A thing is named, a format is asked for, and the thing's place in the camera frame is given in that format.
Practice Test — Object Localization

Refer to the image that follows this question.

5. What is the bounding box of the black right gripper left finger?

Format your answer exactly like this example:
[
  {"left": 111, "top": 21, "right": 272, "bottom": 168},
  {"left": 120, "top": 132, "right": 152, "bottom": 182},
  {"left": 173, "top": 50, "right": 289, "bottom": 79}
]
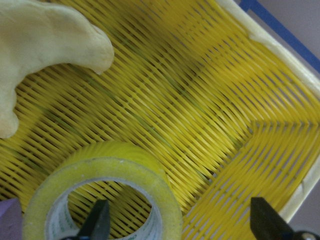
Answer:
[{"left": 75, "top": 199, "right": 110, "bottom": 240}]

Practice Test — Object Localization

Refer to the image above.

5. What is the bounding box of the yellow tape roll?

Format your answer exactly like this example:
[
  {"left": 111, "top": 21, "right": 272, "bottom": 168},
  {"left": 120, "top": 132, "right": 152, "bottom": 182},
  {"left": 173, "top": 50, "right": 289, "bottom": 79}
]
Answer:
[{"left": 22, "top": 141, "right": 183, "bottom": 240}]

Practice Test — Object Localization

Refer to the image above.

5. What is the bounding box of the yellow plastic basket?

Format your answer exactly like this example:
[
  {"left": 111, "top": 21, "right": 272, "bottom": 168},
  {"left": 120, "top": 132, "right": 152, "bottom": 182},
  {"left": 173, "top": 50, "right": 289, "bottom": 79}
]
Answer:
[{"left": 0, "top": 0, "right": 320, "bottom": 240}]

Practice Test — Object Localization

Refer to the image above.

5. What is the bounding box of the purple foam block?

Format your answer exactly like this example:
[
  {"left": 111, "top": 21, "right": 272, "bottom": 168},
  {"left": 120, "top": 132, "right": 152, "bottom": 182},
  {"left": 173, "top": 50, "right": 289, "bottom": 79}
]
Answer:
[{"left": 0, "top": 198, "right": 23, "bottom": 240}]

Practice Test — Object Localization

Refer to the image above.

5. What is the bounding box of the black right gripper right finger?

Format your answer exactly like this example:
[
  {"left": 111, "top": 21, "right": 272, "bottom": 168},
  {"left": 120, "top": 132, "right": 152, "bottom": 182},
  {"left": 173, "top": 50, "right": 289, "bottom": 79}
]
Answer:
[{"left": 250, "top": 197, "right": 300, "bottom": 240}]

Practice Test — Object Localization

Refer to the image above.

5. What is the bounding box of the pale yellow banana toy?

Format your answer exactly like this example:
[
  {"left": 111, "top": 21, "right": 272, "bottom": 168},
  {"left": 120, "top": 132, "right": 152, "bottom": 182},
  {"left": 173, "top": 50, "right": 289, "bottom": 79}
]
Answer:
[{"left": 0, "top": 0, "right": 115, "bottom": 139}]

